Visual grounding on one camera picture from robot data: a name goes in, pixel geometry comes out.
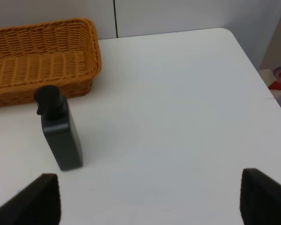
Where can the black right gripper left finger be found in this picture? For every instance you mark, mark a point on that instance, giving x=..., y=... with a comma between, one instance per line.
x=37, y=204

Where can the black pump bottle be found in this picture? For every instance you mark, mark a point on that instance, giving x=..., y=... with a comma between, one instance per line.
x=59, y=128

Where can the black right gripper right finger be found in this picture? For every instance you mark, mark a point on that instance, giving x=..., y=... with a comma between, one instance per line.
x=260, y=198

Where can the tan wicker basket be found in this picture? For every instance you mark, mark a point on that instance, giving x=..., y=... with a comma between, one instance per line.
x=62, y=53

